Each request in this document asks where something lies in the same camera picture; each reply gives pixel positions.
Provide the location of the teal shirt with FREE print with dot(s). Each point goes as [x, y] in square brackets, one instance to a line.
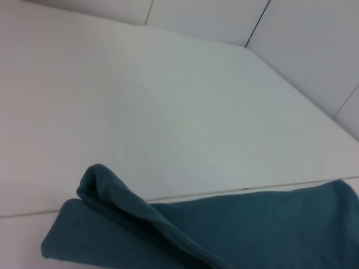
[224, 229]

